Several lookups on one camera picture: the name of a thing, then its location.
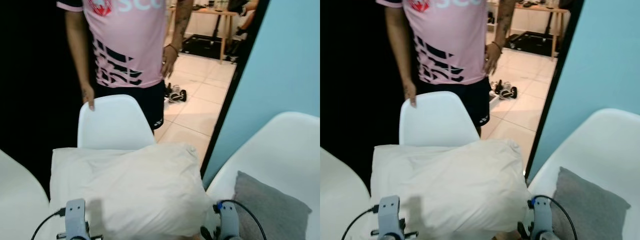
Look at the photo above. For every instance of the cream white pillow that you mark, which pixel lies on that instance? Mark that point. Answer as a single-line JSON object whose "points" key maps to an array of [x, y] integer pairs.
{"points": [[450, 185], [135, 185]]}

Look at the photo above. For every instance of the person's right hand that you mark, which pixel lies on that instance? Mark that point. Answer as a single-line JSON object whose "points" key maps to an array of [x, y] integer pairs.
{"points": [[410, 95], [89, 97]]}

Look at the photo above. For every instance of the person's left hand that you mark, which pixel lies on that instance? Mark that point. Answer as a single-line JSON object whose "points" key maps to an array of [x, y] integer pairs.
{"points": [[170, 60], [492, 57]]}

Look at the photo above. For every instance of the grey cushion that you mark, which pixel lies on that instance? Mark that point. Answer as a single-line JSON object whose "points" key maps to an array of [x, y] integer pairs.
{"points": [[590, 205], [275, 210]]}

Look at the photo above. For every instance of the pair of black shoes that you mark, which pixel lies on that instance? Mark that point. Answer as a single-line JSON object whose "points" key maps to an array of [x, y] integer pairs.
{"points": [[176, 95], [506, 92]]}

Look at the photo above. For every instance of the black door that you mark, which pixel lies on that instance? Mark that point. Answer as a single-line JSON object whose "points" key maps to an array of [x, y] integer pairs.
{"points": [[30, 75], [350, 75]]}

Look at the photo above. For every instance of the black floor mat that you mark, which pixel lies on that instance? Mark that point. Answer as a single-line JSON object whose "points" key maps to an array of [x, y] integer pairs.
{"points": [[525, 41], [200, 45]]}

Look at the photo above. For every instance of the wooden table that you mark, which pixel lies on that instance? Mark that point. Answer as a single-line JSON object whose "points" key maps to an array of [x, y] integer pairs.
{"points": [[540, 11], [215, 12]]}

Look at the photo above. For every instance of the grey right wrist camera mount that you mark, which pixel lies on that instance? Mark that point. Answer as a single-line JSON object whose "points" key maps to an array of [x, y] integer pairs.
{"points": [[230, 220], [542, 217]]}

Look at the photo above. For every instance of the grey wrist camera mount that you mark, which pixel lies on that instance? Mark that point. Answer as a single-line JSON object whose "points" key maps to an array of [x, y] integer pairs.
{"points": [[230, 220], [542, 217], [76, 215], [390, 212]]}

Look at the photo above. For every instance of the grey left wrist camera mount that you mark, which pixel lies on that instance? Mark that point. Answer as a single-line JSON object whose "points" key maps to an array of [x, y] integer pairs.
{"points": [[76, 215], [390, 212]]}

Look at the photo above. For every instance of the black door frame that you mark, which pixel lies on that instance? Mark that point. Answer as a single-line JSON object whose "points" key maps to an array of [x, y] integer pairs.
{"points": [[231, 90], [551, 90]]}

